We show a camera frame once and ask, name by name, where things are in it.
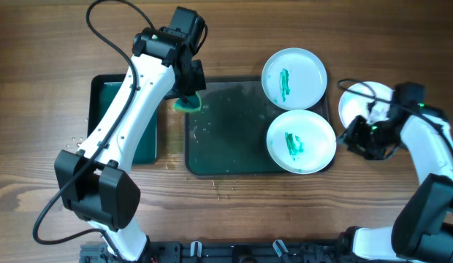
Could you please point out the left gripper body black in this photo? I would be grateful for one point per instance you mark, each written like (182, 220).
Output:
(191, 86)

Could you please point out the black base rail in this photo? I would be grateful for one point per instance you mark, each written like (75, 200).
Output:
(277, 251)

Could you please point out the white plate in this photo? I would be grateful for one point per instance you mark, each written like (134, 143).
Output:
(294, 79)
(301, 142)
(351, 105)

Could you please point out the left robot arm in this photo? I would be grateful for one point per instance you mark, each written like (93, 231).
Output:
(94, 182)

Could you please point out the large dark serving tray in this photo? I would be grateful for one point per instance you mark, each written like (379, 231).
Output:
(227, 137)

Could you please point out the small dark green water tray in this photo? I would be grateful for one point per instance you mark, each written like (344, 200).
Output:
(103, 91)

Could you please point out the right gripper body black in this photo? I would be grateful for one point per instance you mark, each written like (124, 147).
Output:
(356, 132)

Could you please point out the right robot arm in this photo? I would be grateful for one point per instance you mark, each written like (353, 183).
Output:
(420, 232)

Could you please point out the green yellow sponge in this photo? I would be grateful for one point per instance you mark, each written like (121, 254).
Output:
(188, 104)

